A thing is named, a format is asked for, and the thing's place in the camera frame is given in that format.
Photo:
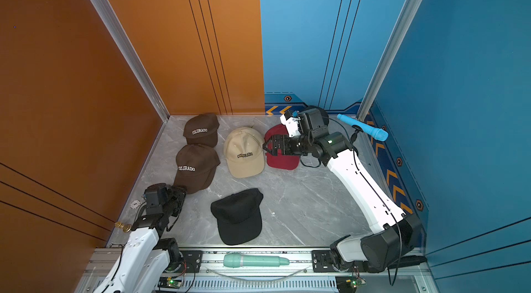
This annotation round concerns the beige cap back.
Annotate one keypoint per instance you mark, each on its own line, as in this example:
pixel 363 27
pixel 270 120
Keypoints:
pixel 244 152

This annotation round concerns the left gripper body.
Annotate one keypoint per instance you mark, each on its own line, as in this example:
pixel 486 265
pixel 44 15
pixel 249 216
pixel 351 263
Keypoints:
pixel 175 198

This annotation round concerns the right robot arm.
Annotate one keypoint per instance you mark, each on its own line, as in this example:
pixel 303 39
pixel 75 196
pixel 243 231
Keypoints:
pixel 394 231

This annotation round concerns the mint green microphone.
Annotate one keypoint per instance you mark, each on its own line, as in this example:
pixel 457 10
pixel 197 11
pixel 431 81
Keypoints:
pixel 236 260

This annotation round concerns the right circuit board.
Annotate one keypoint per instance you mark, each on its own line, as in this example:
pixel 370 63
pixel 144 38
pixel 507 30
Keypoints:
pixel 349 284

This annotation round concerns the blue microphone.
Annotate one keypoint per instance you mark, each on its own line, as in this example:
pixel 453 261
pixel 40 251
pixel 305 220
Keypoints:
pixel 375 133

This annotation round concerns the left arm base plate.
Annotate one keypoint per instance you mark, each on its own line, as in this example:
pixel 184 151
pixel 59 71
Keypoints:
pixel 190 262

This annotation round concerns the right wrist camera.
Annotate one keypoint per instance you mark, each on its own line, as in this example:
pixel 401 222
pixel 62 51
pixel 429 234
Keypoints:
pixel 291 121

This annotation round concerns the black cap front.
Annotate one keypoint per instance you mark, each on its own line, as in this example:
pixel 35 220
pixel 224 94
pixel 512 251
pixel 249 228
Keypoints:
pixel 239 216

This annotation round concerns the left green circuit board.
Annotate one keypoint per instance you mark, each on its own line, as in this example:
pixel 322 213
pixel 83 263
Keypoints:
pixel 172 283

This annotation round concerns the brown cap back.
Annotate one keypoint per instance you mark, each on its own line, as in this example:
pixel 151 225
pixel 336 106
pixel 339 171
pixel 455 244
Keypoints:
pixel 202 130

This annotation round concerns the black microphone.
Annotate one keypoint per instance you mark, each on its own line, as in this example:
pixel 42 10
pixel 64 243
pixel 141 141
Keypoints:
pixel 410 261

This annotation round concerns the black microphone stand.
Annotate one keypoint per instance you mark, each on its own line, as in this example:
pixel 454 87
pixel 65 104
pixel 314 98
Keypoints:
pixel 354 136

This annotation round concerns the brown cap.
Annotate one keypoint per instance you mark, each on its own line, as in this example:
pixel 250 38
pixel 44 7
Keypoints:
pixel 202 130
pixel 196 167

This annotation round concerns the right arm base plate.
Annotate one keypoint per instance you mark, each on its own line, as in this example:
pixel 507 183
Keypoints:
pixel 328 261

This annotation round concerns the black cap back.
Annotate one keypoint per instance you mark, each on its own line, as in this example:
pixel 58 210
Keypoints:
pixel 315 116

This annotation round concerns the maroon cap front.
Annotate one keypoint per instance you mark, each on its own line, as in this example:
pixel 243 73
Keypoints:
pixel 280 161

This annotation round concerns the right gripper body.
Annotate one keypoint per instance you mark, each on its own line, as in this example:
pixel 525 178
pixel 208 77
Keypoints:
pixel 299 144

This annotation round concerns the aluminium front rail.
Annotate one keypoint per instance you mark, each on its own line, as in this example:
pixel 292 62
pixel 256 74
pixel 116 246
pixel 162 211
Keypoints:
pixel 296 277

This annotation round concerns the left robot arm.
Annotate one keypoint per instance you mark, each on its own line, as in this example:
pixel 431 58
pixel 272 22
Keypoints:
pixel 146 254

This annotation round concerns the black cap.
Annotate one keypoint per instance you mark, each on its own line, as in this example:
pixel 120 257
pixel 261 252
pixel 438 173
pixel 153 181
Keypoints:
pixel 239 216
pixel 315 116

